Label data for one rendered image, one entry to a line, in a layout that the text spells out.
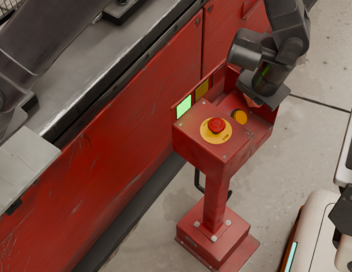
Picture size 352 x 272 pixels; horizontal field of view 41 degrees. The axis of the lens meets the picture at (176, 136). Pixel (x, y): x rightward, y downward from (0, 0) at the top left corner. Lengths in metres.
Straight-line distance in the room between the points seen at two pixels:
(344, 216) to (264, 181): 1.09
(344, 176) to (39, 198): 0.67
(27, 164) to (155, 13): 0.53
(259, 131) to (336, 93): 1.08
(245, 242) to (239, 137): 0.78
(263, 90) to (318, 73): 1.29
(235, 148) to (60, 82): 0.41
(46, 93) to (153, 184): 0.87
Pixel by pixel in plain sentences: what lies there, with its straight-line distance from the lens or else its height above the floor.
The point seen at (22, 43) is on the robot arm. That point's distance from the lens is 0.47.
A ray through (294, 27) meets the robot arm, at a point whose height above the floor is 1.08.
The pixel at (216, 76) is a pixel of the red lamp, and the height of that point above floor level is 0.82.
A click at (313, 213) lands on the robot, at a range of 1.57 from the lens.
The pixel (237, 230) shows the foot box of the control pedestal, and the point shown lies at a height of 0.12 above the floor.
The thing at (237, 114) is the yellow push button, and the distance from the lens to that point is 1.15.
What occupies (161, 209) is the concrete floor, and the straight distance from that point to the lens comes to 1.83.
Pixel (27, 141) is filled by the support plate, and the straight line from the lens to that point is 0.83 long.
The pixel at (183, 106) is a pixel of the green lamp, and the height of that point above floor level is 0.82.
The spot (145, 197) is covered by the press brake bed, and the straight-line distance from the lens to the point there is 1.80.
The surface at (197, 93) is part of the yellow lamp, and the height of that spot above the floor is 0.82.
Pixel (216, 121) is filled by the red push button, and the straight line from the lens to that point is 1.04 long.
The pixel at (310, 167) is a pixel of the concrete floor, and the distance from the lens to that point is 1.97.
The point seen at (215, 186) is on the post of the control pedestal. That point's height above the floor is 0.47.
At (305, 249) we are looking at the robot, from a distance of 1.52.
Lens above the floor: 1.67
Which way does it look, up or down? 58 degrees down
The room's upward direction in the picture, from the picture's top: 2 degrees counter-clockwise
